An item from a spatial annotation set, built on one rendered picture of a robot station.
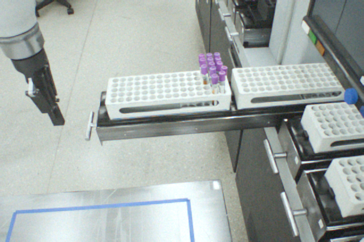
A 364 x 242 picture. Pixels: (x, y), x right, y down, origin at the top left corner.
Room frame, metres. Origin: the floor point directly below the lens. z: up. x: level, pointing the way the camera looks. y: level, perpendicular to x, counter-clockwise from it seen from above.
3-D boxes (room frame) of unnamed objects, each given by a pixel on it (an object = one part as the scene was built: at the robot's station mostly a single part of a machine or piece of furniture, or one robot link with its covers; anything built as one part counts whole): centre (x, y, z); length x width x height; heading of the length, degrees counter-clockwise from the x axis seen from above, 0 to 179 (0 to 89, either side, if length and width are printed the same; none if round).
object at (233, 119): (0.57, -0.10, 0.78); 0.73 x 0.14 x 0.09; 93
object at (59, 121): (0.55, 0.34, 0.80); 0.03 x 0.01 x 0.07; 93
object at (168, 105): (0.57, 0.04, 0.83); 0.30 x 0.10 x 0.06; 93
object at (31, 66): (0.55, 0.34, 0.96); 0.08 x 0.07 x 0.09; 3
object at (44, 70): (0.56, 0.34, 0.89); 0.04 x 0.01 x 0.11; 93
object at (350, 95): (0.39, -0.30, 0.98); 0.03 x 0.01 x 0.03; 3
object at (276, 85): (0.58, -0.28, 0.83); 0.30 x 0.10 x 0.06; 93
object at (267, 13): (0.99, -0.30, 0.85); 0.12 x 0.02 x 0.06; 3
